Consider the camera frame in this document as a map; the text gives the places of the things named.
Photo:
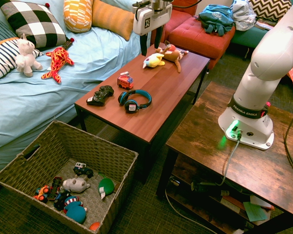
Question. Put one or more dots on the police toy car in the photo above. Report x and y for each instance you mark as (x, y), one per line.
(83, 170)

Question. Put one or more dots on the blue superhero plush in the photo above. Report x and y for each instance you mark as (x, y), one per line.
(75, 212)

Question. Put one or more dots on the red toy fire truck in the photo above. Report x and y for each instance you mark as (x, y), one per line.
(125, 82)

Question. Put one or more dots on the reddish wooden coffee table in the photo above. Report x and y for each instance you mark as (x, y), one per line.
(161, 97)

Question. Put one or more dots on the red tufted ottoman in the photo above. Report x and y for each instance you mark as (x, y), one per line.
(197, 39)

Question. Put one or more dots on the black remote control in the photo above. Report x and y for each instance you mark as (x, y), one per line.
(67, 45)

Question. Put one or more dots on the green plush toy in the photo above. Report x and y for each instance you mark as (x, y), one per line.
(106, 186)

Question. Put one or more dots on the teal bench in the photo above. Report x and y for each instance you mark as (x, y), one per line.
(244, 37)

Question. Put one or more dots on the rustic wooden robot table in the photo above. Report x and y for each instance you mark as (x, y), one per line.
(210, 146)

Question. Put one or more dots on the orange faced plush animal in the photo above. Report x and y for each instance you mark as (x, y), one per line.
(169, 47)

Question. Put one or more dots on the black game controller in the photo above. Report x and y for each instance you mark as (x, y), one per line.
(100, 96)

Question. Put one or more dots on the blue black headphones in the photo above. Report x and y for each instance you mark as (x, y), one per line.
(131, 107)

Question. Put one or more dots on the orange ball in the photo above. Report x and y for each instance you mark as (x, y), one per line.
(95, 226)

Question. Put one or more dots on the sofa with blue cover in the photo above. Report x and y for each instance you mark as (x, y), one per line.
(39, 102)

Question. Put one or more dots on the red black toy truck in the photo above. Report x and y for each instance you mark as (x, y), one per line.
(55, 186)

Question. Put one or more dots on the woven grey basket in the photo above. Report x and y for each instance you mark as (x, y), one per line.
(100, 151)

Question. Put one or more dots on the green paper sheet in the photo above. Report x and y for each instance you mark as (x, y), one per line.
(255, 211)

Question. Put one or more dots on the light blue cloth bundle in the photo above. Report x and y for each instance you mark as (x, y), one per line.
(243, 14)

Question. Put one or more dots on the yellow plush bird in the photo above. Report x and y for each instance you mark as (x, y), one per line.
(153, 61)

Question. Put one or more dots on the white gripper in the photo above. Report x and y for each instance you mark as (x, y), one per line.
(149, 22)

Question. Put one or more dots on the brown white plush animal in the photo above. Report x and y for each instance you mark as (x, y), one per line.
(172, 56)

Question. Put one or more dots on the mustard striped pillow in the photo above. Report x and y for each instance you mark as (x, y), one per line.
(112, 17)

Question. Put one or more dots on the yellow white patterned bolster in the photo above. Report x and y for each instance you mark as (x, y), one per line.
(77, 14)

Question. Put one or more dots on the white plush unicorn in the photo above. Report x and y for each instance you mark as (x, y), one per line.
(25, 58)

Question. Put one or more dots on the black power adapter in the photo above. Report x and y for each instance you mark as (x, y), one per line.
(202, 186)

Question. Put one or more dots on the black white checkered pillow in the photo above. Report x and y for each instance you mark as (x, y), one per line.
(36, 24)

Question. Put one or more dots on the white navy striped pillow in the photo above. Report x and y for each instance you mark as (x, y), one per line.
(2, 58)

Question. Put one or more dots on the black white chevron pillow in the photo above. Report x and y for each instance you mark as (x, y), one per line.
(271, 8)

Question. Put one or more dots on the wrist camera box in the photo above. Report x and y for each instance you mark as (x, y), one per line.
(141, 3)

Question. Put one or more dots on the teal backpack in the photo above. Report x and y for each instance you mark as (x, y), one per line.
(215, 17)

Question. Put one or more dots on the blue striped pillow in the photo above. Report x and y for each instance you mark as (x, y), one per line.
(0, 31)

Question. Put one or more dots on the grey plush animal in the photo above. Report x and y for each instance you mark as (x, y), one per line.
(75, 184)

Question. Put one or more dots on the orange toy car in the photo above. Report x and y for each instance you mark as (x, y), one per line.
(42, 192)

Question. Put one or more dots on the orange flame plush dolphin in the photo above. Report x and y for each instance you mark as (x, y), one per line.
(58, 61)

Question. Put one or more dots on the blue black toy car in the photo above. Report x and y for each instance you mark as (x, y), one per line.
(61, 200)

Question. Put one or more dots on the red armchair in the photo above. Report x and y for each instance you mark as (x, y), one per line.
(183, 14)

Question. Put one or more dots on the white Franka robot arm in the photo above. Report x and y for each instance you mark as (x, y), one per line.
(266, 63)

